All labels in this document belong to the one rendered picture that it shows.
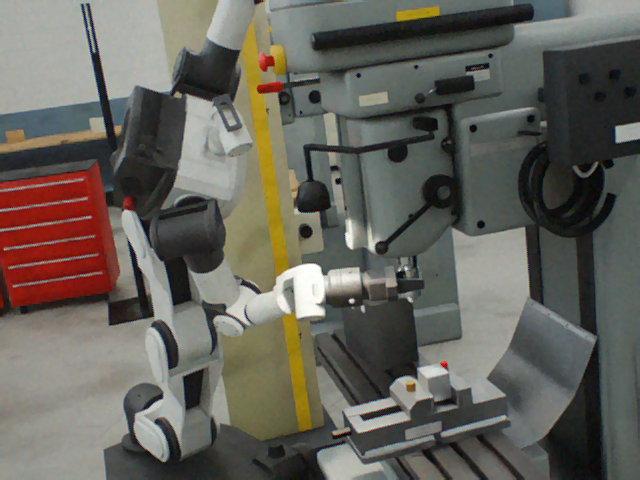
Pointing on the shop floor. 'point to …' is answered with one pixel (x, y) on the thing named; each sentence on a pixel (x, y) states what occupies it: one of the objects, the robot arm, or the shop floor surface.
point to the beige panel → (260, 251)
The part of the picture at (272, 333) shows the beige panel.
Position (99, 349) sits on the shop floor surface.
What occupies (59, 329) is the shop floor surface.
